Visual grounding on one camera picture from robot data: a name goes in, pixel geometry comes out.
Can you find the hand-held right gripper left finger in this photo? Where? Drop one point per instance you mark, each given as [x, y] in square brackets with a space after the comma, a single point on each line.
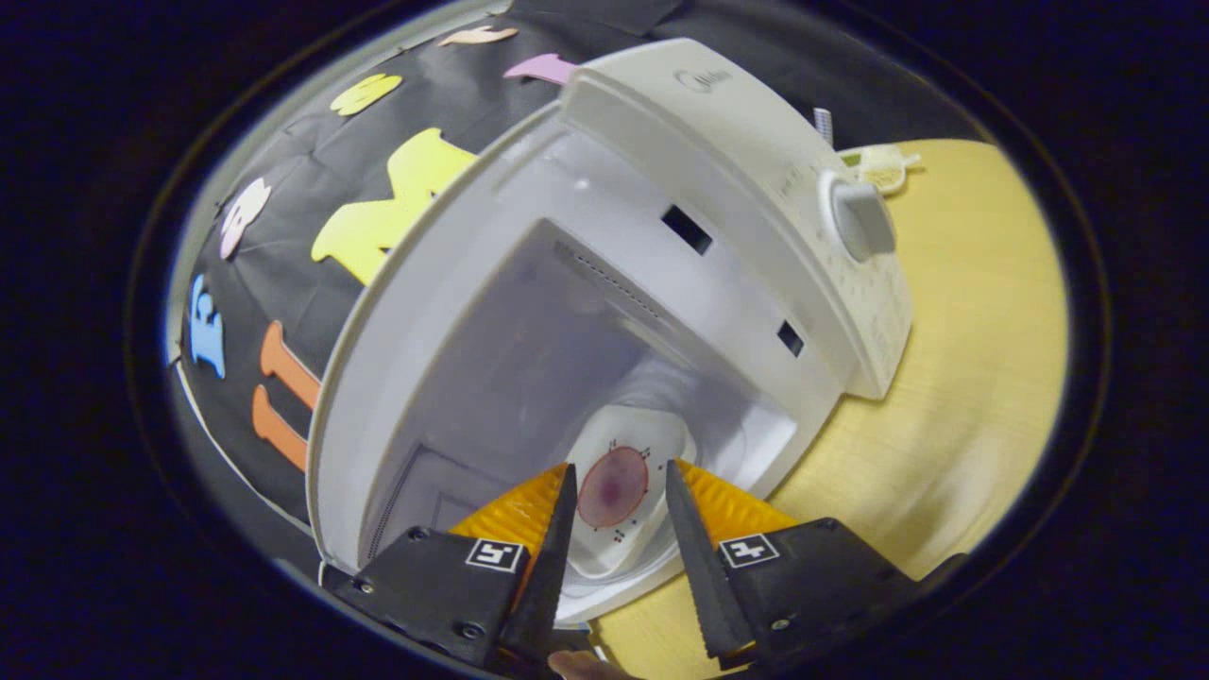
[553, 567]

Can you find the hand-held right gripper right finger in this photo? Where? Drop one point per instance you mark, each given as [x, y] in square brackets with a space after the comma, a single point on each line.
[699, 567]

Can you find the white square plate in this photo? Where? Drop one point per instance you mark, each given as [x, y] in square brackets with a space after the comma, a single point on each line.
[619, 557]

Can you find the pink meat slice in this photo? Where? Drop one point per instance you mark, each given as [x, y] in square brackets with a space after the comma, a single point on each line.
[612, 486]

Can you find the white microwave oven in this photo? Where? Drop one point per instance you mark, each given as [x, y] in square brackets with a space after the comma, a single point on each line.
[718, 161]

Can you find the white divided condiment dish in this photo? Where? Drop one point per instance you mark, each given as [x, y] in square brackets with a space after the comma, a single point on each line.
[883, 165]

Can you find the black backdrop cloth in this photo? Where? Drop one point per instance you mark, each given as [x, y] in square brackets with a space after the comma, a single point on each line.
[312, 170]

